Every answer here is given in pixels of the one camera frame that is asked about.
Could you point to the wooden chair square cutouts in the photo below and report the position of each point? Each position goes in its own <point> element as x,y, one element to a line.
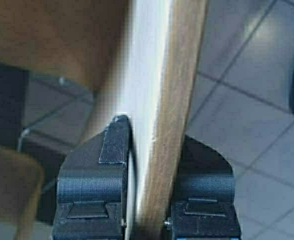
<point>68,67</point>

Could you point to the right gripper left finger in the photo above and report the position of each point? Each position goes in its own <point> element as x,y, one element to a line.
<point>92,186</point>

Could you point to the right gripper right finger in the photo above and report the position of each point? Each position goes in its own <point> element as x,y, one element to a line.
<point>203,173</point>

